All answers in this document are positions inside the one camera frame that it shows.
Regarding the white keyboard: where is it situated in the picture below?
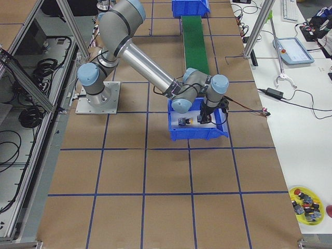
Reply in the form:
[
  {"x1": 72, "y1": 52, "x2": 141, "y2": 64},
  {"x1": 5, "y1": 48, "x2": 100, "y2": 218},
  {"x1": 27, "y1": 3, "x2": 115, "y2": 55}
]
[{"x1": 281, "y1": 0, "x2": 298, "y2": 22}]

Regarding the black handle bar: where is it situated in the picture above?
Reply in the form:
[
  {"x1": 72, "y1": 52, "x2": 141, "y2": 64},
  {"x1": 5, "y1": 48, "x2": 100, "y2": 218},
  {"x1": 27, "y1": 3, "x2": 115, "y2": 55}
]
[{"x1": 250, "y1": 49, "x2": 258, "y2": 67}]

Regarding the blue plastic bin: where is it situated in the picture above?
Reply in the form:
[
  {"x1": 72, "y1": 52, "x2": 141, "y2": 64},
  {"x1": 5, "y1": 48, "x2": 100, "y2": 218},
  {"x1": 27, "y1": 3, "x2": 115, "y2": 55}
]
[
  {"x1": 168, "y1": 98, "x2": 229, "y2": 141},
  {"x1": 172, "y1": 0, "x2": 211, "y2": 17}
]

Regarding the red wire with connector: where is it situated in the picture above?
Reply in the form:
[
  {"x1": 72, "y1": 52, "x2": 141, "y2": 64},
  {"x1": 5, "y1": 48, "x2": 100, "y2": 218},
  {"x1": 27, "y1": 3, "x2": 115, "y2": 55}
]
[{"x1": 224, "y1": 95, "x2": 271, "y2": 117}]

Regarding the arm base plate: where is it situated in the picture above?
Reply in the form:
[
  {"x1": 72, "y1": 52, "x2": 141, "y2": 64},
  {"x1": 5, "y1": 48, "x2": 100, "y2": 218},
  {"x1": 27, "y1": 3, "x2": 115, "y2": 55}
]
[{"x1": 76, "y1": 81, "x2": 121, "y2": 115}]

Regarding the aluminium frame post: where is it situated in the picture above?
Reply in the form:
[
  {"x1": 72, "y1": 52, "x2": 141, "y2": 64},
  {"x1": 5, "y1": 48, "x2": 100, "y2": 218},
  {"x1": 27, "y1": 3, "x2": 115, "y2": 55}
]
[{"x1": 243, "y1": 0, "x2": 275, "y2": 59}]

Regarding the yellow push button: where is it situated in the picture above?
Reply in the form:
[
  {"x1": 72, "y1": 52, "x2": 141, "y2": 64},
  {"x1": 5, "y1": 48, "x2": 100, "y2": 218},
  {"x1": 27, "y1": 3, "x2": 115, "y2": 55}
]
[{"x1": 178, "y1": 117, "x2": 193, "y2": 126}]

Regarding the left blue plastic bin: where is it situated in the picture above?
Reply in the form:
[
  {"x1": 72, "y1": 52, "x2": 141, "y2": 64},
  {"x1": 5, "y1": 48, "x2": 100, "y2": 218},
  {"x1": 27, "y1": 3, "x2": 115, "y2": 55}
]
[{"x1": 172, "y1": 0, "x2": 211, "y2": 17}]

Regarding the reacher grabber tool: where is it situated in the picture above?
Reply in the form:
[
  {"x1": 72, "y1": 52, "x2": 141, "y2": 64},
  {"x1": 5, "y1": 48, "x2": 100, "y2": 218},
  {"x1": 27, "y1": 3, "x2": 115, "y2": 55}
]
[{"x1": 268, "y1": 10, "x2": 297, "y2": 89}]

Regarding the green conveyor belt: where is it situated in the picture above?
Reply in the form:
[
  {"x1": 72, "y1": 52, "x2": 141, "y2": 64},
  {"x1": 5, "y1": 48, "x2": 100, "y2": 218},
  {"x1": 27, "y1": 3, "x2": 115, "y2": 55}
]
[{"x1": 181, "y1": 16, "x2": 210, "y2": 74}]

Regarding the black power adapter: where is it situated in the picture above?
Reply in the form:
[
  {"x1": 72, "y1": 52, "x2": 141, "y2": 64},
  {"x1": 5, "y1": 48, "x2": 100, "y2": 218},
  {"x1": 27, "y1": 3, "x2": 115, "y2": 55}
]
[{"x1": 265, "y1": 88, "x2": 283, "y2": 100}]

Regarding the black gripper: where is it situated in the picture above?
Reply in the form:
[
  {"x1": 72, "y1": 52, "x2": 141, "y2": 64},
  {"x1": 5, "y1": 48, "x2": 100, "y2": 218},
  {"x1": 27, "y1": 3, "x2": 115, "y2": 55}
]
[{"x1": 199, "y1": 98, "x2": 229, "y2": 122}]

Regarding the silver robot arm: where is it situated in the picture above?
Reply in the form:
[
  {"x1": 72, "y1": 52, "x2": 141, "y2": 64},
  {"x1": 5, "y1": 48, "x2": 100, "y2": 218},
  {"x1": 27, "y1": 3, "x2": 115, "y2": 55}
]
[
  {"x1": 78, "y1": 1, "x2": 229, "y2": 122},
  {"x1": 96, "y1": 0, "x2": 114, "y2": 12}
]

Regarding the right blue plastic bin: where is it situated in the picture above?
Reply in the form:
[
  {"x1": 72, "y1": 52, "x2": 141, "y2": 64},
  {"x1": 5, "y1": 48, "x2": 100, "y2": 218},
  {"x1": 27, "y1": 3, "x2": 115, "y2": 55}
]
[{"x1": 168, "y1": 98, "x2": 229, "y2": 141}]

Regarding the teach pendant tablet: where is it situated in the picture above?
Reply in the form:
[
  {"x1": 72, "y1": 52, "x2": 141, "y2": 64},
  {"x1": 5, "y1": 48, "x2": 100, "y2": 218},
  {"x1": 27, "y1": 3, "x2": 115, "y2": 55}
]
[{"x1": 273, "y1": 37, "x2": 314, "y2": 65}]

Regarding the yellow-green plate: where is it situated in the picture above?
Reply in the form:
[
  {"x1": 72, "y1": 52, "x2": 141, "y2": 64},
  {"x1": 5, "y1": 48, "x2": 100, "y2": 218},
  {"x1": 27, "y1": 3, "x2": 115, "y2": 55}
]
[{"x1": 288, "y1": 186, "x2": 325, "y2": 226}]

